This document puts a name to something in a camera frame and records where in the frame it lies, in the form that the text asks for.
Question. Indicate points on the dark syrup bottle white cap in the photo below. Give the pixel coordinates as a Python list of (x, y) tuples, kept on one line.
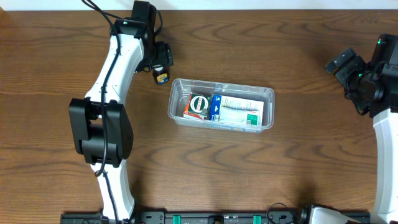
[(161, 75)]

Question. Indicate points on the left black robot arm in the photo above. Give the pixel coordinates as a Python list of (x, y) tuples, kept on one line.
[(102, 131)]

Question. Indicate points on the green white medicine box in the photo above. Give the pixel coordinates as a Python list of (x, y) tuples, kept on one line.
[(244, 117)]

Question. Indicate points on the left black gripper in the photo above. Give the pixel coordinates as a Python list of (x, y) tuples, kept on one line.
[(163, 55)]

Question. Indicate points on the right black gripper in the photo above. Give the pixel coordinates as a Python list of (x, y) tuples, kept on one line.
[(347, 66)]

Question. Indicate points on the red white medicine box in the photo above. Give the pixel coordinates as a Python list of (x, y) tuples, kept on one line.
[(191, 109)]

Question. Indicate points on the blue white medicine box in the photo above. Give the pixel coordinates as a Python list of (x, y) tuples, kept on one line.
[(222, 101)]

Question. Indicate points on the dark green square box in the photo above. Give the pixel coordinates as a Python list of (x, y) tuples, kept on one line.
[(204, 106)]

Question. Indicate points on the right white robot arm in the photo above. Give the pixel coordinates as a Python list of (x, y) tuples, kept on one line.
[(385, 206)]

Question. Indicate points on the clear plastic container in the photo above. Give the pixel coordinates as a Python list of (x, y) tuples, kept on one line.
[(183, 88)]

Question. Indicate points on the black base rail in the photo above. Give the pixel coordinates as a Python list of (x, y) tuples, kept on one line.
[(274, 215)]

